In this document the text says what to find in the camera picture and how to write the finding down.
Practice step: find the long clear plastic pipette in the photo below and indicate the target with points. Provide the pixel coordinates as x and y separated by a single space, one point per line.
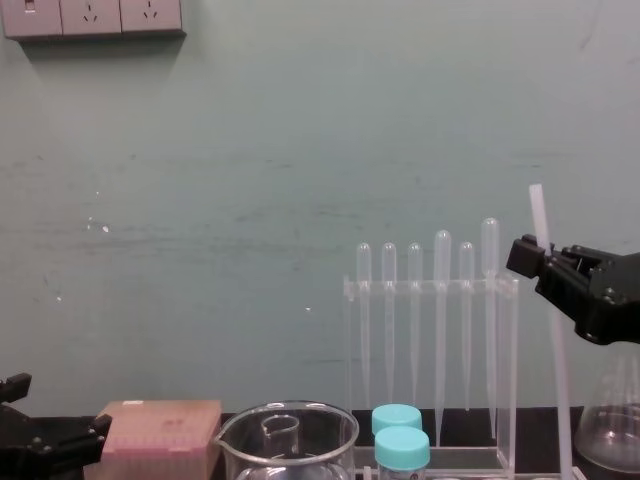
490 240
442 250

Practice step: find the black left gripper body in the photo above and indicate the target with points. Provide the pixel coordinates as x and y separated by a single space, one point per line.
30 450

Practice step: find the small glass beaker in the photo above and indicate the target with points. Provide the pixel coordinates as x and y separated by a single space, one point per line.
280 432

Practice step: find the white stirring rod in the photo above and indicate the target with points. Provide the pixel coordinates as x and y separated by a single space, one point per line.
559 350

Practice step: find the grey wall socket panel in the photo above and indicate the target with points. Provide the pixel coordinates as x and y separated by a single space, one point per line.
90 17

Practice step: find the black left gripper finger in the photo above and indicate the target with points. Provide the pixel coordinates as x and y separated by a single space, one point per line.
92 435
15 387

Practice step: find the large glass beaker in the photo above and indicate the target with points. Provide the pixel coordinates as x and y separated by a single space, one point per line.
290 450

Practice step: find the clear acrylic pipette rack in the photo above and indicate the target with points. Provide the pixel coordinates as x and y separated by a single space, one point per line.
505 380

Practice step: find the glass conical flask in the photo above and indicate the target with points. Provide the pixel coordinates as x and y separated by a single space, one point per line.
612 425

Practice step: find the glass vial with teal cap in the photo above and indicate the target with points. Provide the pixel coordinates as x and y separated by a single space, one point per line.
395 417
402 445

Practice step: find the pink pipette tip box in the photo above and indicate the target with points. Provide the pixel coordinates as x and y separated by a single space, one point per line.
160 435

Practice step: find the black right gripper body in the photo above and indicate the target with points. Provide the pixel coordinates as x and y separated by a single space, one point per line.
615 322

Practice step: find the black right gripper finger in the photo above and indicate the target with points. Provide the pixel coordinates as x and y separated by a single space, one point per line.
615 277
525 255

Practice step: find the short clear plastic pipette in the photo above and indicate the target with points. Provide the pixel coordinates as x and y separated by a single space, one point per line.
466 260
389 260
415 260
364 260

